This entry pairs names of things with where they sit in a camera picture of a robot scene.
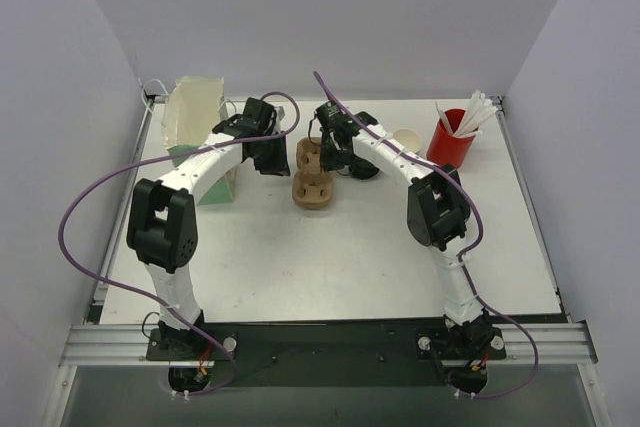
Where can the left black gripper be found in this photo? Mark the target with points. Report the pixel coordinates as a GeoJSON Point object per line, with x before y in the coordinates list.
{"type": "Point", "coordinates": [272, 158]}

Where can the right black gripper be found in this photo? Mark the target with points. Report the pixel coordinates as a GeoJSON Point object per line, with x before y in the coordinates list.
{"type": "Point", "coordinates": [338, 157]}

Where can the brown cardboard cup carrier stack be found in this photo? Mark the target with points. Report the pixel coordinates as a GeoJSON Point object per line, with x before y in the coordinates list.
{"type": "Point", "coordinates": [313, 187]}

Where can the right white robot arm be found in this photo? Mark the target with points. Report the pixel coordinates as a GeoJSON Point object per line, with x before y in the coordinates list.
{"type": "Point", "coordinates": [436, 211]}

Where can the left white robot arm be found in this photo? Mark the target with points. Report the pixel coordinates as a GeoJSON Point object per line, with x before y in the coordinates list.
{"type": "Point", "coordinates": [162, 227]}

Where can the black coffee lid stack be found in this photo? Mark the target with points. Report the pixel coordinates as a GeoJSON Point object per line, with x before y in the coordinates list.
{"type": "Point", "coordinates": [363, 170]}

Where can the green paper takeout bag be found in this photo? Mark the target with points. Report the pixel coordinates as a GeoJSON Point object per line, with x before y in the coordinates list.
{"type": "Point", "coordinates": [191, 111]}

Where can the brown paper cup stack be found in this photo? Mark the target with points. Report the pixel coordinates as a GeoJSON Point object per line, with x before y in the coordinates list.
{"type": "Point", "coordinates": [409, 139]}

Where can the red straw holder cup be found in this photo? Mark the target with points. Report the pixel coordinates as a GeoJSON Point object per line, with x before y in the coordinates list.
{"type": "Point", "coordinates": [445, 148]}

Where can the white wrapped straws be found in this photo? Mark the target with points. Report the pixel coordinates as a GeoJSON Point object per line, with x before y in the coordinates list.
{"type": "Point", "coordinates": [480, 108]}

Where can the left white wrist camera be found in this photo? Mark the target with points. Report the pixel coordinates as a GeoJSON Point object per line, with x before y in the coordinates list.
{"type": "Point", "coordinates": [279, 115]}

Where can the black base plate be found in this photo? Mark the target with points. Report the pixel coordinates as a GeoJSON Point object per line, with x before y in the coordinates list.
{"type": "Point", "coordinates": [336, 370]}

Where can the aluminium front rail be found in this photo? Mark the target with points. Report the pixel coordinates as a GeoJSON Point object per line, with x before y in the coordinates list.
{"type": "Point", "coordinates": [129, 345]}

